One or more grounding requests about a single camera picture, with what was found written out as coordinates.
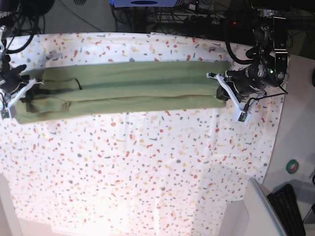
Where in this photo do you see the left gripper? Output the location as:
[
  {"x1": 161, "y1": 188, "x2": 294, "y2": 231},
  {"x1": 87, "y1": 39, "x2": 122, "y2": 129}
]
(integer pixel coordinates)
[{"x1": 206, "y1": 66, "x2": 267, "y2": 101}]

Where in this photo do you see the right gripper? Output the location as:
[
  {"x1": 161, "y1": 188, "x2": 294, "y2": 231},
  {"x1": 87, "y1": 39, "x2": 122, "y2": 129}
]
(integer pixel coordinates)
[{"x1": 0, "y1": 64, "x2": 44, "y2": 103}]

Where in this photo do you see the green t-shirt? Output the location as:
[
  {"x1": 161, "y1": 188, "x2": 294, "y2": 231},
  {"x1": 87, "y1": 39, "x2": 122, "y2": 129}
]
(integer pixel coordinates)
[{"x1": 16, "y1": 61, "x2": 231, "y2": 124}]

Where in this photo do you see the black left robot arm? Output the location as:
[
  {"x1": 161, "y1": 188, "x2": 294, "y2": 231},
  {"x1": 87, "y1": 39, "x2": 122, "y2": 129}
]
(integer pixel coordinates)
[{"x1": 217, "y1": 0, "x2": 290, "y2": 102}]

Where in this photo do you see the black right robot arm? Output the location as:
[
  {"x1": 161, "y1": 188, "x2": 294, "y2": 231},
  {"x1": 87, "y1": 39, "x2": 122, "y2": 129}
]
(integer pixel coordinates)
[{"x1": 0, "y1": 0, "x2": 55, "y2": 106}]

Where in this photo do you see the terrazzo patterned tablecloth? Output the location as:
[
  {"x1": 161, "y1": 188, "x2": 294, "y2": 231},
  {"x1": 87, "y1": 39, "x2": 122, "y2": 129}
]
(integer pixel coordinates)
[{"x1": 0, "y1": 32, "x2": 291, "y2": 236}]

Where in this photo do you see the green tape roll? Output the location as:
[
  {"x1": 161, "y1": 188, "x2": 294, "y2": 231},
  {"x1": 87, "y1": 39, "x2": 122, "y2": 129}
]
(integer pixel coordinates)
[{"x1": 285, "y1": 159, "x2": 299, "y2": 174}]

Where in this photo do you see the blue white box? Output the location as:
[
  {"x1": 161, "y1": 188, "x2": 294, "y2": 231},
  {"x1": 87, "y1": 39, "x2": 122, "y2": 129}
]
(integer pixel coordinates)
[{"x1": 109, "y1": 0, "x2": 184, "y2": 7}]

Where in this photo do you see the black keyboard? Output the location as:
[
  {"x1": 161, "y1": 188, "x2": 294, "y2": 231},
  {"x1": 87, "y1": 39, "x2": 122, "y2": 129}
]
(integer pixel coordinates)
[{"x1": 267, "y1": 184, "x2": 306, "y2": 236}]

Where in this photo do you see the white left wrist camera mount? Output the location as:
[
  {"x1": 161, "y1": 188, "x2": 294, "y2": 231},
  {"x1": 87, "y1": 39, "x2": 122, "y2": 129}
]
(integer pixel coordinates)
[{"x1": 214, "y1": 74, "x2": 251, "y2": 124}]

